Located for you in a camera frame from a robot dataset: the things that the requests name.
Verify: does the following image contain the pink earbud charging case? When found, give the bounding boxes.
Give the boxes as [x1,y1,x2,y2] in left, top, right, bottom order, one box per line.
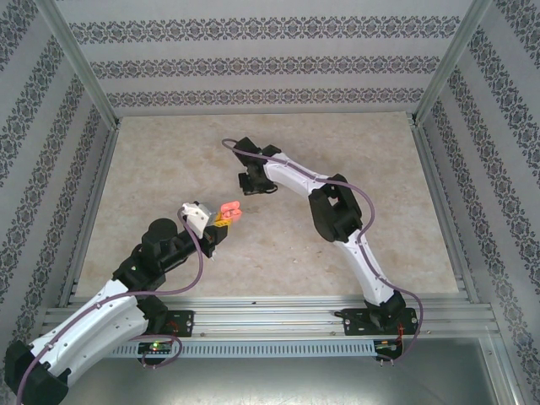
[220,200,245,224]

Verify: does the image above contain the grey sheet metal panel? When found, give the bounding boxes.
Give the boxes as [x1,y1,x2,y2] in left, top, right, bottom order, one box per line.
[50,356,499,405]

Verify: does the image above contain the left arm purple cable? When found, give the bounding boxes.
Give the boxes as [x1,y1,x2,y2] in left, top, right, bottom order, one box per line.
[12,208,206,405]

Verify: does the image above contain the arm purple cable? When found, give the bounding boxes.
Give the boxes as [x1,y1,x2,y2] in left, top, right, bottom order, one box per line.
[220,138,423,367]
[12,208,206,405]

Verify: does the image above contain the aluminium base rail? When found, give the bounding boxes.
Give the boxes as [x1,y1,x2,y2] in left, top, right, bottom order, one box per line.
[41,294,494,338]

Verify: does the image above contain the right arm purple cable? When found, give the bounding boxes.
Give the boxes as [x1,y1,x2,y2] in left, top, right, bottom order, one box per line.
[220,138,423,367]

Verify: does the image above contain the perforated grey cable duct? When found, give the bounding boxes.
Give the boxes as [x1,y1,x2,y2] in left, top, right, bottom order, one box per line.
[107,339,379,359]

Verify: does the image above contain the aluminium frame corner post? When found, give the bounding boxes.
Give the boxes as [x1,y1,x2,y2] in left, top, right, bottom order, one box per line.
[33,0,123,130]
[409,0,494,126]

